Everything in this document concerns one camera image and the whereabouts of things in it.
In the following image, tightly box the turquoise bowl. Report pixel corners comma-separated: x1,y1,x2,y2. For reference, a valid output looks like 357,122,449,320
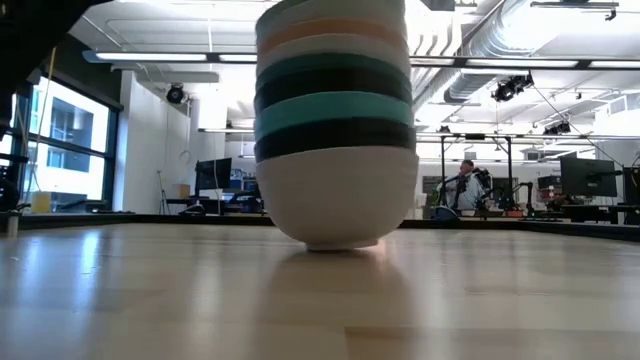
253,90,415,142

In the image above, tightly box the dark green bowl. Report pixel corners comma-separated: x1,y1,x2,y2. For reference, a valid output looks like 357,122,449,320
254,51,412,91

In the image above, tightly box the white bowl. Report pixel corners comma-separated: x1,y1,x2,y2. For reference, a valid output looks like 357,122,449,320
255,144,420,252
255,33,411,76

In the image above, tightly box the orange bowl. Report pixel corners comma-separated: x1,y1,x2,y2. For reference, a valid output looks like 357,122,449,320
257,17,409,55

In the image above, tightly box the mint green bowl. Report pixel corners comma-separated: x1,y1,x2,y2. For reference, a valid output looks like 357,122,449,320
254,0,406,39

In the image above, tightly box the black computer monitor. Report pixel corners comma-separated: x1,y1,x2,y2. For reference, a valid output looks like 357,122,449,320
194,157,234,199
559,156,619,199

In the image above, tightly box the person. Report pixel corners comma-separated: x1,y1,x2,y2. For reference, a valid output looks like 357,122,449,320
439,158,494,217

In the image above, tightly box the overhead light bar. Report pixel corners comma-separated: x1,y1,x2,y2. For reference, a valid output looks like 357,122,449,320
82,48,640,71

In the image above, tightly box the window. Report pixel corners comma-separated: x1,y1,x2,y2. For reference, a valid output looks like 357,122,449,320
0,74,124,214

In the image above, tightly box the yellow bin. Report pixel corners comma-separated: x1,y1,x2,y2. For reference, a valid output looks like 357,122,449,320
30,191,53,215

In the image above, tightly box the black rig frame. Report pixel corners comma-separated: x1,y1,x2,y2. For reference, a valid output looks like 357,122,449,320
440,132,514,211

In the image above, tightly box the silver ventilation duct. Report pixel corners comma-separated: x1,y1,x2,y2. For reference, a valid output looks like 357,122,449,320
412,0,551,104

